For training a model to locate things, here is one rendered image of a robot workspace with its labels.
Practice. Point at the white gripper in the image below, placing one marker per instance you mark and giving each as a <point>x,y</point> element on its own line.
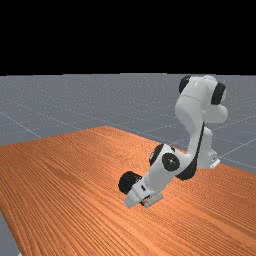
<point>137,195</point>

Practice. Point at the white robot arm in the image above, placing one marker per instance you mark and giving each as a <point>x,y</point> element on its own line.
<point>193,110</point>

